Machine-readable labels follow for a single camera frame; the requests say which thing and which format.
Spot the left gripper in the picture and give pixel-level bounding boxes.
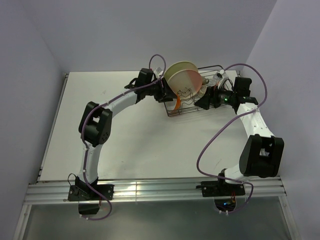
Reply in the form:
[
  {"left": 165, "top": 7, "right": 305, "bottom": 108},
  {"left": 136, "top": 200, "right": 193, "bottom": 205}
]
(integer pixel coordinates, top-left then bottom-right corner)
[{"left": 145, "top": 78, "right": 178, "bottom": 104}]

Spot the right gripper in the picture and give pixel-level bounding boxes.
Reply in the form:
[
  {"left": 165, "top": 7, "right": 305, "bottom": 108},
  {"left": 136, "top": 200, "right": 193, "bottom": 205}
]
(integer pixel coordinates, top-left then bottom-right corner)
[{"left": 194, "top": 83, "right": 237, "bottom": 110}]

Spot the small beige speckled cup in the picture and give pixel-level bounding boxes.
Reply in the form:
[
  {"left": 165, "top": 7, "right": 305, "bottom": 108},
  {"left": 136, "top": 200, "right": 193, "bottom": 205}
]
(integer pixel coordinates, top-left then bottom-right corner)
[{"left": 197, "top": 85, "right": 208, "bottom": 98}]

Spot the white bowl orange outside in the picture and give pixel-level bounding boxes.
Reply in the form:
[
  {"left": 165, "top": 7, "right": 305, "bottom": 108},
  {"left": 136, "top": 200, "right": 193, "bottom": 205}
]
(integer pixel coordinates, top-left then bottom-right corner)
[{"left": 173, "top": 96, "right": 181, "bottom": 111}]

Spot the grey-green ceramic cup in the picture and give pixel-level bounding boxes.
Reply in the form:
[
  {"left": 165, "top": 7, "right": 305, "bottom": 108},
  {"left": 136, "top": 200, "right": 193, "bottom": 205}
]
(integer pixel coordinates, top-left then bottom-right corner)
[{"left": 202, "top": 76, "right": 211, "bottom": 86}]

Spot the pink and cream plate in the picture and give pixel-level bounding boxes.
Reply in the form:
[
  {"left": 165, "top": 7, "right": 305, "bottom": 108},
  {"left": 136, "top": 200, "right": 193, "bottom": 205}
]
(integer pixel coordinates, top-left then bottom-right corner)
[{"left": 167, "top": 69, "right": 203, "bottom": 100}]

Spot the green and cream plate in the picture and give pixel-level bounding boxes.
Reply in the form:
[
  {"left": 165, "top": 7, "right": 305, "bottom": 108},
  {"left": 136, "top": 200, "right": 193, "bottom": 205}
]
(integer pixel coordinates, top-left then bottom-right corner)
[{"left": 164, "top": 61, "right": 198, "bottom": 80}]

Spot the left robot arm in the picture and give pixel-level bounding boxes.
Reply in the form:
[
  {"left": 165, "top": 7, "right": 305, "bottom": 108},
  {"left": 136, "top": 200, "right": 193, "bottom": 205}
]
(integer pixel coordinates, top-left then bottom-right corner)
[{"left": 75, "top": 68, "right": 177, "bottom": 200}]

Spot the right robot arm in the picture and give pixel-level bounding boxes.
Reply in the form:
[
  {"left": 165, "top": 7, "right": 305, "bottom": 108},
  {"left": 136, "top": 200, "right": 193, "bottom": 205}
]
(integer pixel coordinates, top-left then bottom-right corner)
[{"left": 195, "top": 77, "right": 285, "bottom": 195}]

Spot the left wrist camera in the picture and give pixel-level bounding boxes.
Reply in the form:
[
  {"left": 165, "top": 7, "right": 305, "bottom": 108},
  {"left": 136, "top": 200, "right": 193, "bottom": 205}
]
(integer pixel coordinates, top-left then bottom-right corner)
[{"left": 153, "top": 67, "right": 164, "bottom": 80}]

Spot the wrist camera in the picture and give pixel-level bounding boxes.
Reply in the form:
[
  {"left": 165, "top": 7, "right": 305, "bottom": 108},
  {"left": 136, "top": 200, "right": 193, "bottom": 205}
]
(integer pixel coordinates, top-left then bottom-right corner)
[
  {"left": 153, "top": 67, "right": 164, "bottom": 80},
  {"left": 213, "top": 71, "right": 229, "bottom": 89}
]

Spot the black wire dish rack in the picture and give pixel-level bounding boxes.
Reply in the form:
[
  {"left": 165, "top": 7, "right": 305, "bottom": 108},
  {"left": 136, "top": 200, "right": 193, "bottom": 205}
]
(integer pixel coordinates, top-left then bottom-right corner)
[{"left": 164, "top": 65, "right": 239, "bottom": 117}]

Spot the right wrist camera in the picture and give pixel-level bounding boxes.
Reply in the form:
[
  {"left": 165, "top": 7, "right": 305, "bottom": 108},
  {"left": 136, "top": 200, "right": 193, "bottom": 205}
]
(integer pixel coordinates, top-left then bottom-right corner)
[{"left": 213, "top": 71, "right": 229, "bottom": 89}]

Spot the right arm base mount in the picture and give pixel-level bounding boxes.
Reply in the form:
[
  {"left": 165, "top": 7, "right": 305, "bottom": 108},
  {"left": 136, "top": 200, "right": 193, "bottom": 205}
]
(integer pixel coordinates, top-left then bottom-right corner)
[{"left": 196, "top": 179, "right": 246, "bottom": 213}]

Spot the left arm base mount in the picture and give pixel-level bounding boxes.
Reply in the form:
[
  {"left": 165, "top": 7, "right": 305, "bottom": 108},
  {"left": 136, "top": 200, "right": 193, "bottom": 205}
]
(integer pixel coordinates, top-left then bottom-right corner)
[{"left": 67, "top": 184, "right": 114, "bottom": 215}]

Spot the aluminium frame rail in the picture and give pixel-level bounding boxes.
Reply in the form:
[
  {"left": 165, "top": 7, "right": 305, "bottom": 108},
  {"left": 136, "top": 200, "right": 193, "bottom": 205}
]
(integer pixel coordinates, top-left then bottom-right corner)
[{"left": 23, "top": 176, "right": 287, "bottom": 205}]

